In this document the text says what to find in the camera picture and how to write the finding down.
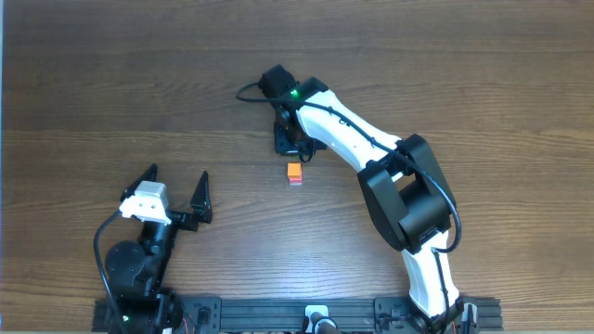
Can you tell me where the mounting rail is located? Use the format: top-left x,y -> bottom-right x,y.
92,296 -> 504,334

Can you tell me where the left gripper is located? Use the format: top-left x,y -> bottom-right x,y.
120,162 -> 214,233

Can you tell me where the black cable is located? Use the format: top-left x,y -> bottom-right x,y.
235,81 -> 463,255
93,209 -> 129,334

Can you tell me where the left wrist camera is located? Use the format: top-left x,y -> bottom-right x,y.
118,180 -> 172,225

